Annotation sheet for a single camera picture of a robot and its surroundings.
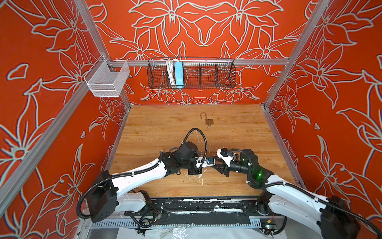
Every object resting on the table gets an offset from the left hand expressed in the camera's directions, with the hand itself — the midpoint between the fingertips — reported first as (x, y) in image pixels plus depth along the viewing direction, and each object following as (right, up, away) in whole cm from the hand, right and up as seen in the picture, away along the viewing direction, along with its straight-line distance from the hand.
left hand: (205, 162), depth 75 cm
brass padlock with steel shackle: (+6, +21, +34) cm, 41 cm away
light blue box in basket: (-15, +49, +15) cm, 53 cm away
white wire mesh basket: (-62, +49, +19) cm, 81 cm away
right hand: (+2, +1, -1) cm, 3 cm away
